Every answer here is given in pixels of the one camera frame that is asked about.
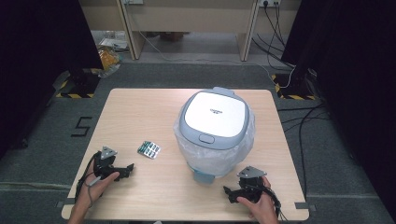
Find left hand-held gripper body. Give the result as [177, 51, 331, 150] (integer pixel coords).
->
[92, 146, 126, 182]

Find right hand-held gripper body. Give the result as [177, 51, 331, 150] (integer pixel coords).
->
[236, 165, 268, 203]

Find silver blister pack of pills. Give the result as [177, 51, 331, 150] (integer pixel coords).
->
[136, 140, 162, 161]

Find grey and white trash bin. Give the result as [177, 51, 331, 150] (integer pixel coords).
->
[178, 86, 251, 185]

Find person's right hand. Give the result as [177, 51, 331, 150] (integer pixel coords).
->
[236, 175, 279, 220]

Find person's left hand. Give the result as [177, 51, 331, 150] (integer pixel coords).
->
[75, 160, 120, 207]

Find clear plastic bin liner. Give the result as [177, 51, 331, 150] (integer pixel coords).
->
[173, 104, 257, 179]

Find grey tape strip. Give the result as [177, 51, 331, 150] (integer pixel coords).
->
[55, 199, 77, 209]
[293, 202, 317, 211]

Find black stand base striped tape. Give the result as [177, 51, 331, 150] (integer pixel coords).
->
[55, 68, 101, 100]
[270, 72, 318, 101]

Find crumpled yellow plastic bag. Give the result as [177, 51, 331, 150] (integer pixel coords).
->
[96, 46, 121, 79]

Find black curtain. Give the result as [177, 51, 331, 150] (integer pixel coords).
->
[0, 0, 105, 161]
[280, 0, 396, 222]

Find pile of clear packets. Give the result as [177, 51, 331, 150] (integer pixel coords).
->
[98, 30, 131, 53]

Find light wooden desk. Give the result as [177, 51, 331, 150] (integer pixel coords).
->
[78, 0, 303, 63]

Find right hand-held gripper cable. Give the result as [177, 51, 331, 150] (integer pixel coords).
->
[261, 182, 289, 223]

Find hand-held gripper cable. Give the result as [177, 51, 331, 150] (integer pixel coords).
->
[74, 153, 104, 209]
[261, 182, 289, 223]

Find left hand-held gripper cable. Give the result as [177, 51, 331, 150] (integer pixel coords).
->
[74, 153, 104, 209]

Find black floor cables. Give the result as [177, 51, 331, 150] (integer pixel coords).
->
[276, 103, 332, 200]

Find black cables at wall socket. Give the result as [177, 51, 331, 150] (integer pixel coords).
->
[251, 1, 297, 71]

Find white wall socket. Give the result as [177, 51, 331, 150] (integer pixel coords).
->
[258, 0, 282, 8]

